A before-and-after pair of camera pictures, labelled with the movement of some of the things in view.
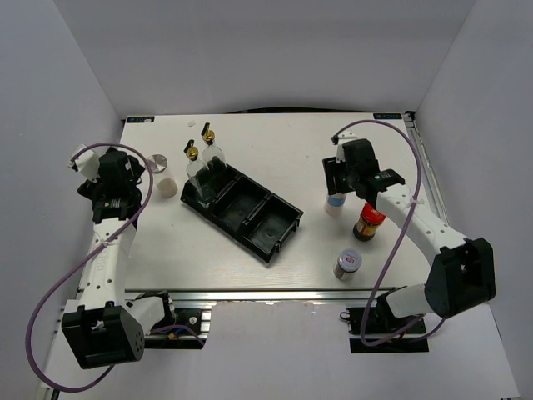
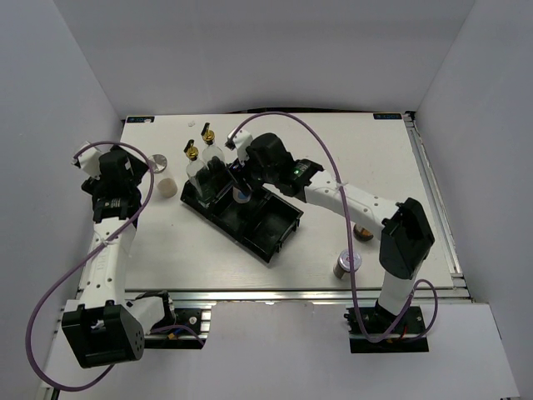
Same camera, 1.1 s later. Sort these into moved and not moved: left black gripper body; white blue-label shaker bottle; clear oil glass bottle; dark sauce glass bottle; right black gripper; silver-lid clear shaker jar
Moved: right black gripper; white blue-label shaker bottle
Not moved: clear oil glass bottle; dark sauce glass bottle; left black gripper body; silver-lid clear shaker jar
